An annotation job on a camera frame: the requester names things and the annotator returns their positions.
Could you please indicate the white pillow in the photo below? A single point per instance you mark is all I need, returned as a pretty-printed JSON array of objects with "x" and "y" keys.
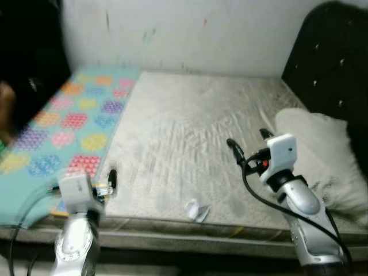
[{"x": 322, "y": 149}]

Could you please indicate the white written paper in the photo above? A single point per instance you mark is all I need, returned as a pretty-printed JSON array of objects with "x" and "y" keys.
[{"x": 195, "y": 211}]

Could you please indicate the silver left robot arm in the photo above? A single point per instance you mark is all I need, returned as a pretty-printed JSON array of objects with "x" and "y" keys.
[{"x": 77, "y": 247}]

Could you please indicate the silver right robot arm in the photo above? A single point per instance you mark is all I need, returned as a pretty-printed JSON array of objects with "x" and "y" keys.
[{"x": 305, "y": 201}]

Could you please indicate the grey quilted mattress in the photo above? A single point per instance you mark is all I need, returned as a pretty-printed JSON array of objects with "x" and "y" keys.
[{"x": 190, "y": 144}]

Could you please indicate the teal blanket with colourful shapes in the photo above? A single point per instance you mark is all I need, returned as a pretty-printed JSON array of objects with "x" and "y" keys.
[{"x": 86, "y": 115}]

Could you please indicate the black tufted headboard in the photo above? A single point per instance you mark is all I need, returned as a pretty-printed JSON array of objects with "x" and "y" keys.
[{"x": 333, "y": 57}]

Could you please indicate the dark bed base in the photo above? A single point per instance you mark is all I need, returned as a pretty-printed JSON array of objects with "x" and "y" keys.
[{"x": 172, "y": 264}]

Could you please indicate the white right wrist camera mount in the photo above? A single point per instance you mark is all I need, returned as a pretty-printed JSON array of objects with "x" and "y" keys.
[{"x": 282, "y": 152}]

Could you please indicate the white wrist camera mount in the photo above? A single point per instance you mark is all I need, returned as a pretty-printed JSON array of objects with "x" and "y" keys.
[
  {"x": 75, "y": 190},
  {"x": 282, "y": 152}
]

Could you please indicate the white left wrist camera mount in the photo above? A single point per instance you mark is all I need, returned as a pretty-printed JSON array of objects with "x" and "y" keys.
[{"x": 75, "y": 190}]

